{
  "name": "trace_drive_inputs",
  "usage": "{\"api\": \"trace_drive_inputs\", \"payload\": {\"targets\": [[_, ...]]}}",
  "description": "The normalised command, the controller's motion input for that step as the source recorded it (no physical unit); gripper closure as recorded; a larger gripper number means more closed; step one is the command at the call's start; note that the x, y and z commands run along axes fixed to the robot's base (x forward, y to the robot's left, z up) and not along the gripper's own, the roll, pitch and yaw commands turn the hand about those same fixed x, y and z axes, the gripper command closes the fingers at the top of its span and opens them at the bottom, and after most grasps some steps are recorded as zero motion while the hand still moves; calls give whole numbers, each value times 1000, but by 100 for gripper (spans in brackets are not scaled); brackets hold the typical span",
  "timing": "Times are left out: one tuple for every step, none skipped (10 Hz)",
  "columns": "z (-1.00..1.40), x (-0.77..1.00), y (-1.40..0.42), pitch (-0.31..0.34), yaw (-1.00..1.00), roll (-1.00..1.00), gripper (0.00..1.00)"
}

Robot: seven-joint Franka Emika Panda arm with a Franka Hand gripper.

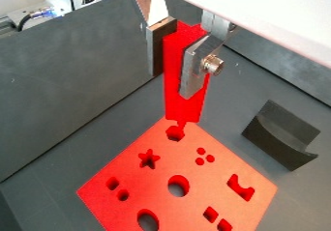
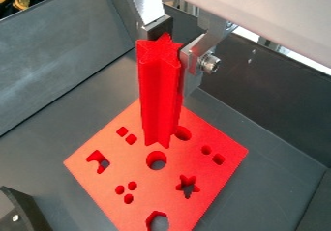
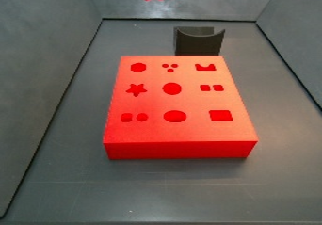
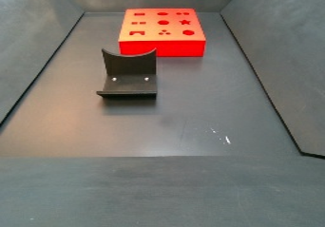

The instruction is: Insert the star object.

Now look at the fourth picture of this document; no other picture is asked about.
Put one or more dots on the black curved holder stand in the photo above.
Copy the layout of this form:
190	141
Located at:
131	75

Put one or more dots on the red shape sorter block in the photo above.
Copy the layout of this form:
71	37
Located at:
169	30

